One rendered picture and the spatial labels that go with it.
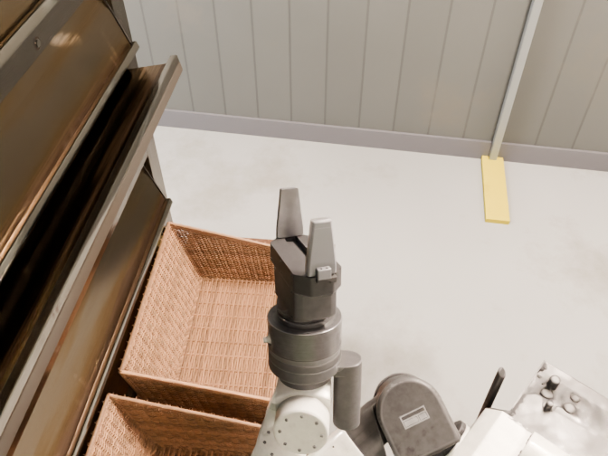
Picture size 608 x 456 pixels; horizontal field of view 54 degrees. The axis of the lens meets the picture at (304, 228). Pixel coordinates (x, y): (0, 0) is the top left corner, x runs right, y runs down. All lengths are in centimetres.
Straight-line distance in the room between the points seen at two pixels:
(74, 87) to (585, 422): 111
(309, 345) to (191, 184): 275
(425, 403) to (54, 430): 82
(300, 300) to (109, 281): 100
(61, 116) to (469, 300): 207
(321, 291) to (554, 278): 251
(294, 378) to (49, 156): 71
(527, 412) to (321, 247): 46
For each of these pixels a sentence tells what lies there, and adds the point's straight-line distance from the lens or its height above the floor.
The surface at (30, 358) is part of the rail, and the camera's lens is 97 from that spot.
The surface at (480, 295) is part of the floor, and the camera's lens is 289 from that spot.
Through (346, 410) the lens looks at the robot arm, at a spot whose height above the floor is 152.
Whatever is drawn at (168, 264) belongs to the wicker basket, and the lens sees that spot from 190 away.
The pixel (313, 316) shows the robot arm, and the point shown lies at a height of 166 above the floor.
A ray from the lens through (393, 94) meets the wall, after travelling 340.
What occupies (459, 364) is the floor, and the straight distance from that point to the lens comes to 265.
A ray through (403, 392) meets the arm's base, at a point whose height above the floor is 142.
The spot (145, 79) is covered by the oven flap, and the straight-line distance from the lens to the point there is 154.
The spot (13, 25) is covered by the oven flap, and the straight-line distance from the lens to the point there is 112.
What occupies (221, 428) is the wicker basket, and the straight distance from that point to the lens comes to 163.
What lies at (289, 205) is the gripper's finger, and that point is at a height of 171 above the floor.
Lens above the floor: 219
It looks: 45 degrees down
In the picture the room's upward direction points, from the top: straight up
